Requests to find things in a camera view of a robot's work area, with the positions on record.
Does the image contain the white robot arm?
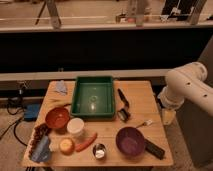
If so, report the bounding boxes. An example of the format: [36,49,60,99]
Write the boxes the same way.
[157,62,213,125]

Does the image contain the green plastic tray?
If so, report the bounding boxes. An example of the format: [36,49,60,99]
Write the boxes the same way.
[71,76,115,120]

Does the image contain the black rectangular block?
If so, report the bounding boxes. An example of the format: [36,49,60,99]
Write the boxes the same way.
[145,139,165,160]

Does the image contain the wooden table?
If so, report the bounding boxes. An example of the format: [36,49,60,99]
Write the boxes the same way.
[22,81,173,167]

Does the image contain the purple bowl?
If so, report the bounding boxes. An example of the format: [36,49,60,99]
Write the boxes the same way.
[115,127,145,157]

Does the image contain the small steel cup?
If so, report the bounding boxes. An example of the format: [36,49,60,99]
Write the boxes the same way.
[92,143,106,159]

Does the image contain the orange carrot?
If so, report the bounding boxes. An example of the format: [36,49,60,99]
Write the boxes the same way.
[75,133,98,152]

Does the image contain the white plastic cup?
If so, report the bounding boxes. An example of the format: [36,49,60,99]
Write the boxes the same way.
[67,118,84,136]

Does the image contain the yellow round fruit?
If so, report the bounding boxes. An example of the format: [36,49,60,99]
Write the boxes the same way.
[59,138,74,155]

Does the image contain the orange bowl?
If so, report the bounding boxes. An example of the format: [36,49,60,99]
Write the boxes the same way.
[45,107,70,129]

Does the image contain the light blue cloth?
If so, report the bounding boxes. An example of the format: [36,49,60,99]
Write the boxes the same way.
[55,80,67,95]

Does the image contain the bunch of dark grapes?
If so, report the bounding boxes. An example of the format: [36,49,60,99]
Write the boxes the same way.
[29,123,50,155]

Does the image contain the blue crumpled bag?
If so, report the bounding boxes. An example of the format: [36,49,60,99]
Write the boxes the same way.
[31,136,51,163]

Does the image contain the blue box on floor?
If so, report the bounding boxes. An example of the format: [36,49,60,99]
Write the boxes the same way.
[24,104,41,121]

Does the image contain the black handled brush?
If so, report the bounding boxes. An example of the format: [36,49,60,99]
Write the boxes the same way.
[117,90,131,122]

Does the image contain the black cable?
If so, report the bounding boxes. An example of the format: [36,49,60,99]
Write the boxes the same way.
[0,96,29,148]

